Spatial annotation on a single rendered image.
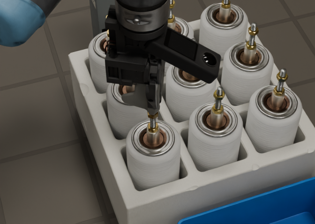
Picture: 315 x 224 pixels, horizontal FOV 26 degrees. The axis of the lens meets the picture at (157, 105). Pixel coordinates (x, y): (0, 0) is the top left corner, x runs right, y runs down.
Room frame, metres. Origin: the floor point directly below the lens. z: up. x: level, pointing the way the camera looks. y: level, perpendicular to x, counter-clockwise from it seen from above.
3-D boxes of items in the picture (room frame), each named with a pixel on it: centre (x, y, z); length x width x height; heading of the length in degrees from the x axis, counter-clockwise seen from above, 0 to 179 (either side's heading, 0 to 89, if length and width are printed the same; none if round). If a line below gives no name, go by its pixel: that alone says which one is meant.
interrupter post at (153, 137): (0.69, 0.01, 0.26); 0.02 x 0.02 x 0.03
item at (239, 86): (0.88, -0.18, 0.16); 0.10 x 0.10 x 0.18
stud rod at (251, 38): (0.88, -0.18, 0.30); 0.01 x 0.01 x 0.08
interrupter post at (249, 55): (0.88, -0.18, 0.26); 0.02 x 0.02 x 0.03
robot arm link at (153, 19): (0.69, 0.02, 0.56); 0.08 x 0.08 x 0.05
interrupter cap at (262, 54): (0.88, -0.18, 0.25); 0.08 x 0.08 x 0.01
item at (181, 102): (0.84, -0.06, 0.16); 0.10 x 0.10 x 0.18
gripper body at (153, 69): (0.69, 0.03, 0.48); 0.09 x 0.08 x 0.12; 80
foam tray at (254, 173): (0.84, -0.06, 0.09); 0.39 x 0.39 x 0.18; 20
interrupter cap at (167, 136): (0.69, 0.01, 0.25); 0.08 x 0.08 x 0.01
